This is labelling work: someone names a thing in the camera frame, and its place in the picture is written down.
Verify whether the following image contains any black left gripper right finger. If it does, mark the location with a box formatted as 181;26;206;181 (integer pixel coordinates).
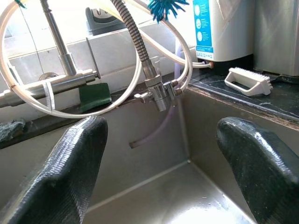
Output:
216;117;299;224

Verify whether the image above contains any white scrub brush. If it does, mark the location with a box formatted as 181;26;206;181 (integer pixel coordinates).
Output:
224;67;274;97

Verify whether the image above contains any blue bottle brush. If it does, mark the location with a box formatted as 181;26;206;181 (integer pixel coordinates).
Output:
147;0;190;24

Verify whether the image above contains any steel kitchen faucet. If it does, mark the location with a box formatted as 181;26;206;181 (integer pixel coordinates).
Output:
0;0;101;109

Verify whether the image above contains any green sponge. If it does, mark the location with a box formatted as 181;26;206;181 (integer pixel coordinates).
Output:
78;82;113;113

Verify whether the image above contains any stainless steel knife holder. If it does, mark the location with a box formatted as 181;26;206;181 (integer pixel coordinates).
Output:
253;0;299;77

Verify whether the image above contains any grey plastic container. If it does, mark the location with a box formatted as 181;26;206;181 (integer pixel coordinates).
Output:
85;6;128;36

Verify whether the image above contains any flexible steel faucet hose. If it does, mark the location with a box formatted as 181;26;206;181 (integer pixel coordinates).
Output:
109;0;162;81

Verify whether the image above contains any white water purifier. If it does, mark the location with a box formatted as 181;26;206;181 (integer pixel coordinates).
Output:
192;0;255;75

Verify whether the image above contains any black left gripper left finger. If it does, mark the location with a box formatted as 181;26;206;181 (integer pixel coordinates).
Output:
0;115;108;224

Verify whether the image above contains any grey scouring pad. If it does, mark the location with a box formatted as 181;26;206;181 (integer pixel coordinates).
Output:
0;119;26;143

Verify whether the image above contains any white water tube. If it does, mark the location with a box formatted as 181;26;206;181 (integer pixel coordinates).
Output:
0;0;143;119
130;0;212;93

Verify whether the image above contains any stainless steel sink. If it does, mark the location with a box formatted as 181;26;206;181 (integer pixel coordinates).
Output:
0;84;299;224

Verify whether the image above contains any clear drain tube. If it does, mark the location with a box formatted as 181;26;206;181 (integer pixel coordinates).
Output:
129;46;185;149

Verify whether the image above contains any chrome diverter valve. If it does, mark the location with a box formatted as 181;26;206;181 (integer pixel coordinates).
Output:
134;78;183;112

